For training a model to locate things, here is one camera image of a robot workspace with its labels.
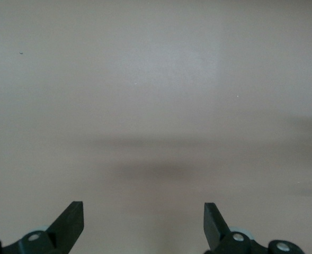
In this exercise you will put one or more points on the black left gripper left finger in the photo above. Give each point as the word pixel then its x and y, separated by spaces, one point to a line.
pixel 65 227

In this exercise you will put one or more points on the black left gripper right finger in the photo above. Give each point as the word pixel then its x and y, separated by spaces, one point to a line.
pixel 214 227

